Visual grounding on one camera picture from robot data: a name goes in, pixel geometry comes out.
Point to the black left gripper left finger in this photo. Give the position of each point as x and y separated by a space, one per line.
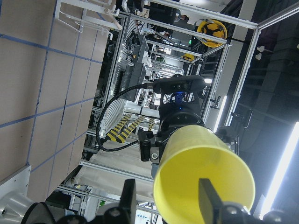
127 204

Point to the white wire cup rack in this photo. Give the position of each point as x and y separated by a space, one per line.
99 15

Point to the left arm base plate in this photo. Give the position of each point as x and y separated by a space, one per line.
14 202

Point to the yellow plastic cup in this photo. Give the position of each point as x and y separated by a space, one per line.
191 153

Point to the yellow hard hat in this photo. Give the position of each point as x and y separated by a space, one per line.
212 28

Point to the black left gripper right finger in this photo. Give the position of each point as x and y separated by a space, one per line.
210 203

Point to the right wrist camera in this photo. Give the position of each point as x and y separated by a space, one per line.
179 83

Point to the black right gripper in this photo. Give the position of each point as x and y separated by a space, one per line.
180 120

